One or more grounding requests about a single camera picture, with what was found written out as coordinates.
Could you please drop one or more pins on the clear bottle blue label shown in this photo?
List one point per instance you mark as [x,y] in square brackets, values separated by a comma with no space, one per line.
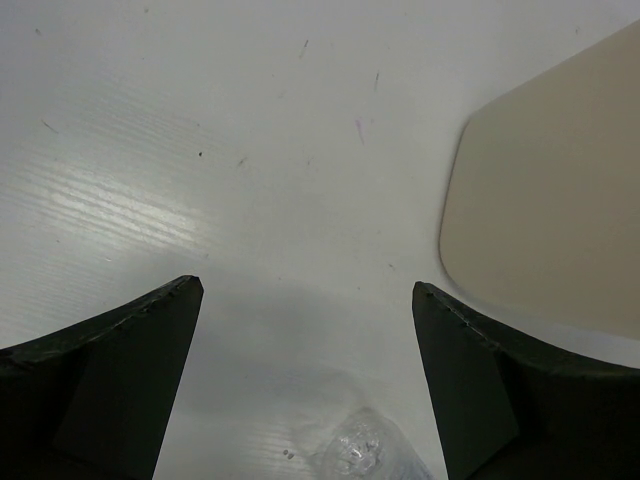
[367,445]

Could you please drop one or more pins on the cream plastic waste bin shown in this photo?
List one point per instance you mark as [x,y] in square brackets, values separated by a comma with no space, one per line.
[542,210]

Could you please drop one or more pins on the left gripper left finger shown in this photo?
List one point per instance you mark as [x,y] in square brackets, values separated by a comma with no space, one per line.
[93,400]

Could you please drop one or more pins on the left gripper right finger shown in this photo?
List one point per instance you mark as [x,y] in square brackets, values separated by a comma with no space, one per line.
[510,406]

